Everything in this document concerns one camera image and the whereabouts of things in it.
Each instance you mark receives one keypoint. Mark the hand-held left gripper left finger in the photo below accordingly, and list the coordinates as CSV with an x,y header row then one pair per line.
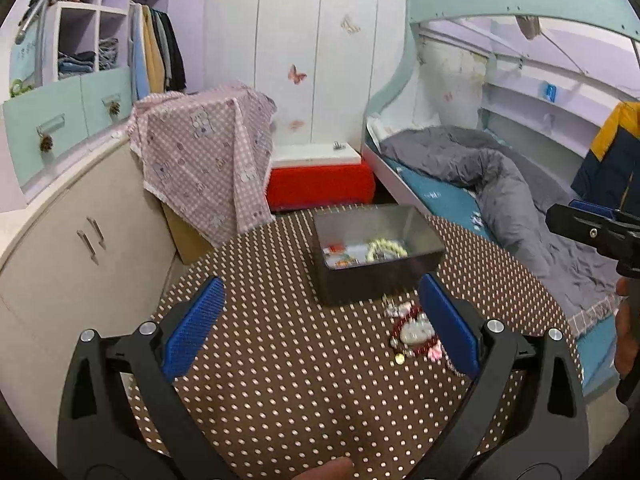
x,y
195,330

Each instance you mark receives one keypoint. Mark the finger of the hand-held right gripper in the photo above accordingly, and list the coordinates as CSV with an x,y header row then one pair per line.
x,y
592,205
592,232

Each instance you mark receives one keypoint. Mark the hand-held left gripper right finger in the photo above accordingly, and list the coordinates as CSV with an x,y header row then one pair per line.
x,y
450,330

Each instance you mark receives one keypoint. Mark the black metal jewelry box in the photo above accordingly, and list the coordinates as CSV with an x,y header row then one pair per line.
x,y
380,280

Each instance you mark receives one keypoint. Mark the person's right hand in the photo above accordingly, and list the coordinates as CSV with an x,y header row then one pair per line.
x,y
629,330

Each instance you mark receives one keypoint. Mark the person's left hand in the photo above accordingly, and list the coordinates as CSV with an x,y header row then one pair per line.
x,y
325,470

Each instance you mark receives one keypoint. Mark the pink hair clip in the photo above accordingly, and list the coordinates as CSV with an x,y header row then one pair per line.
x,y
435,353

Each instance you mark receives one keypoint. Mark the white jade pendant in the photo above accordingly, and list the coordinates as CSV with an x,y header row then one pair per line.
x,y
416,332

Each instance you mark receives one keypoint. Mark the yellow navy jacket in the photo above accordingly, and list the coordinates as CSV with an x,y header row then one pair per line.
x,y
615,160

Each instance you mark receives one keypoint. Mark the small white pink charm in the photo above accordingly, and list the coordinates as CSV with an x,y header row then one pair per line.
x,y
397,307

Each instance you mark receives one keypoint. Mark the grey duvet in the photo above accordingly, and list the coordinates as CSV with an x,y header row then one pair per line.
x,y
500,185

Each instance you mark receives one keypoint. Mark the brown cardboard box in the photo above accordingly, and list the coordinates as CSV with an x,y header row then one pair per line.
x,y
187,235

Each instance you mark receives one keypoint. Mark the brown polka-dot round table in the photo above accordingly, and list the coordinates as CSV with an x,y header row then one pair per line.
x,y
300,360

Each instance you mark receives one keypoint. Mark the white bedside shelves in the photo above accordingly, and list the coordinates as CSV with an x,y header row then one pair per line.
x,y
530,110

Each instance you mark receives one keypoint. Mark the small blue holder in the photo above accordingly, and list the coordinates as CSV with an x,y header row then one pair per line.
x,y
550,92

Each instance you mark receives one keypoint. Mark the cream cabinet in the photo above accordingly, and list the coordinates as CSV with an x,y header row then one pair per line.
x,y
75,285

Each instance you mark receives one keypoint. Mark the blue bedsheet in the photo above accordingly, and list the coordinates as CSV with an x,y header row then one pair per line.
x,y
440,200

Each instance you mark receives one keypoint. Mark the small colourful trinkets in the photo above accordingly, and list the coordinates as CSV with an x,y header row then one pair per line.
x,y
341,255

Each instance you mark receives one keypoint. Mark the pink patterned cloth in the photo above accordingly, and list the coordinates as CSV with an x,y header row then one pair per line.
x,y
210,160

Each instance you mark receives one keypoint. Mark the red storage box white lid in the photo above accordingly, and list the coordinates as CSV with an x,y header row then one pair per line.
x,y
320,185

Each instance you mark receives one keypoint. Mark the pine cone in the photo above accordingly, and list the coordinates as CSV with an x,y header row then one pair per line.
x,y
114,108
46,143

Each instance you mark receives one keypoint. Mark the small teal drawer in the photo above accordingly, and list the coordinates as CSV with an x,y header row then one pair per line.
x,y
107,100

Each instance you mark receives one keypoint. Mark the large teal drawer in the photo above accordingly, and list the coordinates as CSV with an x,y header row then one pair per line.
x,y
50,115

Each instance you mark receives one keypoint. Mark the pink butterfly sticker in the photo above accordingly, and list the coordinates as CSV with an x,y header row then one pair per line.
x,y
296,74

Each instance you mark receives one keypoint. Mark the light blue hanging garment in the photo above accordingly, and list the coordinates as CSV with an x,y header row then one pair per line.
x,y
140,60

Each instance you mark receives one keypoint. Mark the dark hanging garments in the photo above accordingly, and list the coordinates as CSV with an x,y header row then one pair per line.
x,y
172,55

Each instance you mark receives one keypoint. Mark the yellow hanging garment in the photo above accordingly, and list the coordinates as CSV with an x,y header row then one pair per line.
x,y
154,55

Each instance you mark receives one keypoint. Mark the folded jeans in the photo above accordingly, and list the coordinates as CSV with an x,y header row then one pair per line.
x,y
108,54

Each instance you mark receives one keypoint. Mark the blue folded clothes stack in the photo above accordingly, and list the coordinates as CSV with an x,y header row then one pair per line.
x,y
76,64

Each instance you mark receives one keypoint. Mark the green plastic toy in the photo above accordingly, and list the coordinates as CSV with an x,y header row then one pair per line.
x,y
20,88

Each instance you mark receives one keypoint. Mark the beige butterfly sticker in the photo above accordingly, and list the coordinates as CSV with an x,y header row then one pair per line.
x,y
350,25

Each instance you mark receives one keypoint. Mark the white wardrobe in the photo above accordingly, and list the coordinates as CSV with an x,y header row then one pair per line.
x,y
310,35

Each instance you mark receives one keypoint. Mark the lilac shelf unit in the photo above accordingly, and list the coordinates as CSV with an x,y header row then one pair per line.
x,y
80,25

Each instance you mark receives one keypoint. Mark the grey metal pole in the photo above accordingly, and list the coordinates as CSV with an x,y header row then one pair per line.
x,y
42,20

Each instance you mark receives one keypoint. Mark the teal bunk bed frame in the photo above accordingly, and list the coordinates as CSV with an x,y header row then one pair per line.
x,y
500,5

